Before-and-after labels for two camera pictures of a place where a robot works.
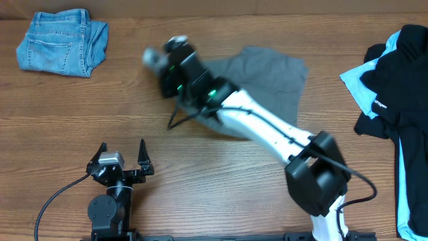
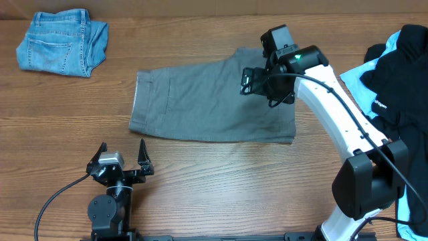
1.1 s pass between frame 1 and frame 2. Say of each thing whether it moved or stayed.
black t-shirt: stayed
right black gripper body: moved
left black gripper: stayed
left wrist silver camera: stayed
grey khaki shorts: moved
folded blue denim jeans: stayed
